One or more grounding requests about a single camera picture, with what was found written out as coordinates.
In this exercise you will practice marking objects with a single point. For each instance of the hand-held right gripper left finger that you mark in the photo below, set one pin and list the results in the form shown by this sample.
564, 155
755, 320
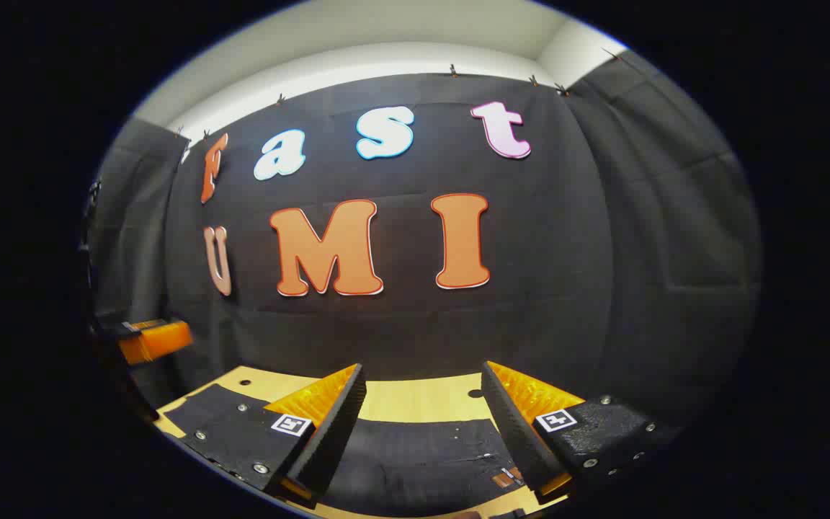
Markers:
336, 425

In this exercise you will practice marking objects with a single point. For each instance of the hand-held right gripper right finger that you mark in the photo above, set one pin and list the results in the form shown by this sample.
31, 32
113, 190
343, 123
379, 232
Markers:
512, 425

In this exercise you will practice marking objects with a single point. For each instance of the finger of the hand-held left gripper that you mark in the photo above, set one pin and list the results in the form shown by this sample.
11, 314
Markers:
159, 340

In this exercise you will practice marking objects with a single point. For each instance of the dark blue jeans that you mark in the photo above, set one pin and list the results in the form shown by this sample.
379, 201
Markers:
415, 461

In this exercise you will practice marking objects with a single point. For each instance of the black backdrop cloth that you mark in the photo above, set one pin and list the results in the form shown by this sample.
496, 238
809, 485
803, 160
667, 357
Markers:
530, 252

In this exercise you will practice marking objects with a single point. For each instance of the row of small backdrop clips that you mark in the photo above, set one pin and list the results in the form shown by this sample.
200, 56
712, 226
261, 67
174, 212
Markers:
452, 71

